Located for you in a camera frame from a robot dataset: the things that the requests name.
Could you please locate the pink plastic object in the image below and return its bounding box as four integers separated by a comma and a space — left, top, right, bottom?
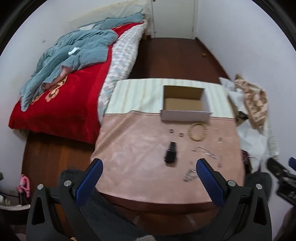
17, 174, 31, 197

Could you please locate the thin silver chain necklace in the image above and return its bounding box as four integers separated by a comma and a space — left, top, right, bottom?
191, 146, 218, 159

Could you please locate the blue-grey duvet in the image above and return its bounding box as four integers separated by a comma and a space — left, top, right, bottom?
20, 13, 146, 112

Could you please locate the cardboard box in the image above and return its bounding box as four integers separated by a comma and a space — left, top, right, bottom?
161, 85, 212, 122

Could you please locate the black smart watch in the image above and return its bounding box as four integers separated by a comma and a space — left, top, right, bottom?
164, 141, 178, 166

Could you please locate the wooden bead bracelet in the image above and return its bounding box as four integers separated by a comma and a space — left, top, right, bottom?
187, 123, 208, 142

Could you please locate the checkered quilt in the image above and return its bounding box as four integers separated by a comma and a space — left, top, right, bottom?
97, 20, 148, 123

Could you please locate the dark grey fuzzy cloth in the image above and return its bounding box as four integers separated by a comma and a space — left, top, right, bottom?
57, 169, 272, 241

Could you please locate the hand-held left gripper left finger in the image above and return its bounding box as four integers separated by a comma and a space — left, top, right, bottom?
26, 158, 104, 241

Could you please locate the white door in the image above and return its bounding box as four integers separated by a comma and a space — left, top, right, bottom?
151, 0, 197, 40

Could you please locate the pink and striped tablecloth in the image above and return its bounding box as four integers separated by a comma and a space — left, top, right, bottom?
90, 78, 246, 205

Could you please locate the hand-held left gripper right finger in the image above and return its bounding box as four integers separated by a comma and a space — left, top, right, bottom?
196, 158, 273, 241

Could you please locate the white plastic object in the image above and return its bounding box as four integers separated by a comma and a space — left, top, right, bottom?
0, 193, 30, 211

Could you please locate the brown patterned cloth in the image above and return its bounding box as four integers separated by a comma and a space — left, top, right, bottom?
235, 74, 269, 130

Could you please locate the red floral blanket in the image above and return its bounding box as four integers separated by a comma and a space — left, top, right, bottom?
9, 25, 119, 144

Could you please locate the chunky silver chain bracelet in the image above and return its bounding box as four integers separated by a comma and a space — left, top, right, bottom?
183, 169, 198, 182

